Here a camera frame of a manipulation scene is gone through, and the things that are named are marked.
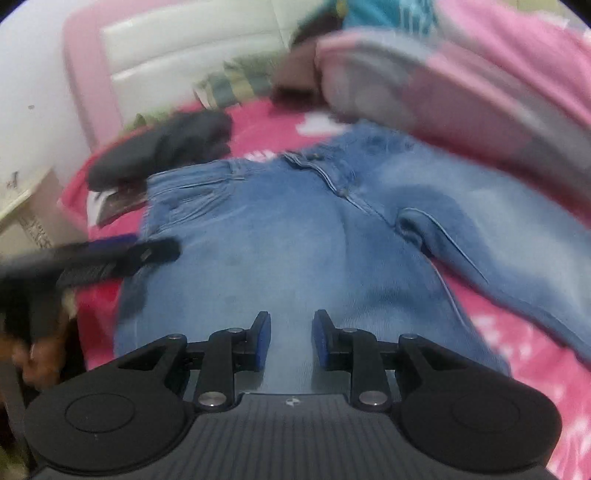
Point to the pink grey quilt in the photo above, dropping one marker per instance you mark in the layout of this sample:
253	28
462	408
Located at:
485	83

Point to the blue denim jeans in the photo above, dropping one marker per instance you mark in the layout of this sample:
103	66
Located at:
300	240

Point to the brown cloth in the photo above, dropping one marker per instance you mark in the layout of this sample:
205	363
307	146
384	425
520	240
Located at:
295	69

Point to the brown cardboard box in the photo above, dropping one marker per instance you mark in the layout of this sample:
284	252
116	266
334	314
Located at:
53	217

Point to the white padded pink headboard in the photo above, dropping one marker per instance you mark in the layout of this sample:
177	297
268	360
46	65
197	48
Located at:
184	37

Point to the dark printed cloth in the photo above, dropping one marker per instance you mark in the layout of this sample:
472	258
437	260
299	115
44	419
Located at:
120	201

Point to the person's left hand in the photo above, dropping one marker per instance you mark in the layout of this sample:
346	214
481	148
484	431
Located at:
41	362

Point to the dark grey garment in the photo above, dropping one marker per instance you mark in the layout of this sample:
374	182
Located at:
161	143

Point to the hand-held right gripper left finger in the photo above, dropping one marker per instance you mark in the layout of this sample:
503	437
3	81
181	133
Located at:
261	341

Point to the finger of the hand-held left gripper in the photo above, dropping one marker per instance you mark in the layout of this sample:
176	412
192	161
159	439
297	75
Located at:
124	258

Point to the teal striped blanket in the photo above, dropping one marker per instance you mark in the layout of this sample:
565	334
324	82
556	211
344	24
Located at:
383	14

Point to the pink floral bed sheet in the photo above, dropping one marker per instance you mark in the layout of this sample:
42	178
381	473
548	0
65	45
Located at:
508	337

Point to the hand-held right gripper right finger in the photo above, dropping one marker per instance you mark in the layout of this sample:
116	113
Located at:
321	344

